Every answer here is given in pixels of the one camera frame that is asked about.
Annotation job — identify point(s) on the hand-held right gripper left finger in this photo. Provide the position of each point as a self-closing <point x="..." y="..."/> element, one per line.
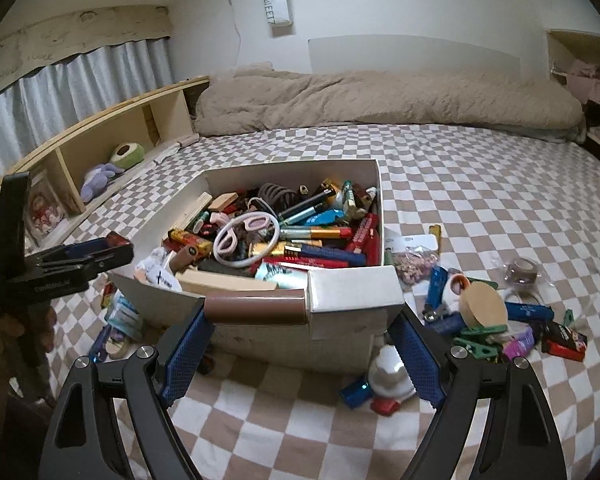
<point x="187" y="355"/>

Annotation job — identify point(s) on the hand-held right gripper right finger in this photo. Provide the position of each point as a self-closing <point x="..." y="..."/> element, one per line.
<point x="415" y="355"/>

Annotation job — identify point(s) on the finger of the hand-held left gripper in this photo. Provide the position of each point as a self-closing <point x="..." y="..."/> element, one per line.
<point x="102" y="244"/>
<point x="105" y="259"/>

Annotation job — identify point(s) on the white cardboard box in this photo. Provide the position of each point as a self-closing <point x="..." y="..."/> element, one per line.
<point x="260" y="345"/>

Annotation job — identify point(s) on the person's left hand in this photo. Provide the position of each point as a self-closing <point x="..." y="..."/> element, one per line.
<point x="49" y="330"/>

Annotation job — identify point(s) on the white round knob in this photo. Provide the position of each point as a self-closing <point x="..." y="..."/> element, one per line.
<point x="387" y="370"/>

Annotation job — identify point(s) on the blue box with gold print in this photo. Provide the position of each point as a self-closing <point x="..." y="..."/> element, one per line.
<point x="447" y="326"/>

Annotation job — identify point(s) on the packaged doll figure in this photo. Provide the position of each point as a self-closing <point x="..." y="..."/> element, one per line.
<point x="45" y="210"/>

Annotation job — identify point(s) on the red lighter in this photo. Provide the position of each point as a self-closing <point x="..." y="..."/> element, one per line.
<point x="384" y="406"/>

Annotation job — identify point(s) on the purple plush toy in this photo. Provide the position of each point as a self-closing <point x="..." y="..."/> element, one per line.
<point x="97" y="182"/>

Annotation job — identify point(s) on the packet of white picks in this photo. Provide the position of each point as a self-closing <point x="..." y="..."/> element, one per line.
<point x="125" y="317"/>

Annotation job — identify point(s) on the green clothespin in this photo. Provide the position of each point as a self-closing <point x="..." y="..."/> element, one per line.
<point x="480" y="349"/>
<point x="482" y="331"/>

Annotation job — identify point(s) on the blue nail clipper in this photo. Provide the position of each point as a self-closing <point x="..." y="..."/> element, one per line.
<point x="437" y="290"/>

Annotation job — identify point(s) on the blue lighter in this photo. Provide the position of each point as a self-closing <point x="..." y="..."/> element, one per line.
<point x="355" y="392"/>

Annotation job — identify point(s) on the small white and orange cup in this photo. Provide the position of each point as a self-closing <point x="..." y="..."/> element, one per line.
<point x="455" y="287"/>

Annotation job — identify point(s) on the long pale wooden block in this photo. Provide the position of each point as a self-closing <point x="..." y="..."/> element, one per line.
<point x="220" y="280"/>

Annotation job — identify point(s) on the round wooden lid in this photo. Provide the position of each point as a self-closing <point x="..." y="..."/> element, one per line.
<point x="482" y="305"/>

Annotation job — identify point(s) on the bag of pink beads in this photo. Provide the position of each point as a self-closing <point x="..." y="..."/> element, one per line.
<point x="415" y="267"/>

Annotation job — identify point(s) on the green avocado plush toy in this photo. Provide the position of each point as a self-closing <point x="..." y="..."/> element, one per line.
<point x="127" y="156"/>

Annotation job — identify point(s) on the small purple bottle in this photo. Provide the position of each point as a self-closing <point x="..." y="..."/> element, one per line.
<point x="519" y="342"/>

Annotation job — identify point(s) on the white flat packet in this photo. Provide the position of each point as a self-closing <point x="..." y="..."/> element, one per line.
<point x="412" y="244"/>

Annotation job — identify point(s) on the wooden bedside shelf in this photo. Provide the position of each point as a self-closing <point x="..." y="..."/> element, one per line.
<point x="105" y="125"/>

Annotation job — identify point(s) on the slim blue box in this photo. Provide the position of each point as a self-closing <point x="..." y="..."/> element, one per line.
<point x="527" y="311"/>

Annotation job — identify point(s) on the yellow lighter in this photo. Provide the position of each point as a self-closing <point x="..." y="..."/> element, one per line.
<point x="436" y="236"/>

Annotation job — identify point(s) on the tape roll in clear bag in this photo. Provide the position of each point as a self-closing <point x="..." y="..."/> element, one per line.
<point x="522" y="271"/>

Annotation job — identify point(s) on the pile of assorted small objects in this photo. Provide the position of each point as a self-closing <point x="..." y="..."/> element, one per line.
<point x="320" y="255"/>

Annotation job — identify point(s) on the red and black box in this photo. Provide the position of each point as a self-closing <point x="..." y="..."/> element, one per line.
<point x="565" y="341"/>

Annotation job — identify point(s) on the grey curtain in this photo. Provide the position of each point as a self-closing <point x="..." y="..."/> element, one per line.
<point x="80" y="90"/>

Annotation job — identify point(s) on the small green clip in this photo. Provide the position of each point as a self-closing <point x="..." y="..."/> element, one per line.
<point x="568" y="317"/>

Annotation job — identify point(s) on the checkered bed blanket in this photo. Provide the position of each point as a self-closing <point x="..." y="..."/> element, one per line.
<point x="480" y="200"/>

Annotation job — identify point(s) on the brown coil hair claw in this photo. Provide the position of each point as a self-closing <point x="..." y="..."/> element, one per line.
<point x="275" y="194"/>

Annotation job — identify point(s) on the beige printed valance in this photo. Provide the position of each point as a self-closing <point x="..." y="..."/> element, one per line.
<point x="80" y="30"/>

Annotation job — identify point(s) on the beige duvet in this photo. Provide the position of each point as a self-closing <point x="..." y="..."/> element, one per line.
<point x="380" y="100"/>

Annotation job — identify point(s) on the white hanging paper bag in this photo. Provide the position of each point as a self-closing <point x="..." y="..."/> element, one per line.
<point x="277" y="5"/>

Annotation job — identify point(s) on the pink clothes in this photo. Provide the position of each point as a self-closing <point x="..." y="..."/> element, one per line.
<point x="595" y="80"/>

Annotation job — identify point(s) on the wooden closet shelf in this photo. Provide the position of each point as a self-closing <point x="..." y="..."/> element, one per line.
<point x="580" y="42"/>

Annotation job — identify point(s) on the grey wall panel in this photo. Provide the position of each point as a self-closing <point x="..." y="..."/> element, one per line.
<point x="415" y="55"/>

